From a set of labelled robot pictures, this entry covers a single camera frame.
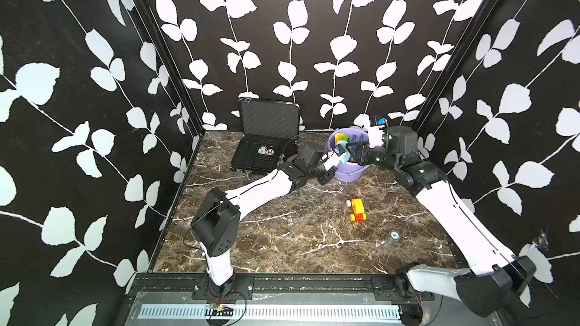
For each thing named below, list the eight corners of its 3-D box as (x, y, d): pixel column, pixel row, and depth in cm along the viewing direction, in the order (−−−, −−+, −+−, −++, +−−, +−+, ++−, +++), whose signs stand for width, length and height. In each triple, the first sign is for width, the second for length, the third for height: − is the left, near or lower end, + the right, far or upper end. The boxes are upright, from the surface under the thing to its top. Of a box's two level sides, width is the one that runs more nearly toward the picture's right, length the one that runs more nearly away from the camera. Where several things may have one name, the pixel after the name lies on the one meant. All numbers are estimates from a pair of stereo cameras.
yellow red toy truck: (351, 222, 91) (354, 217, 87) (347, 198, 98) (349, 192, 94) (364, 223, 91) (367, 217, 87) (359, 198, 98) (362, 192, 94)
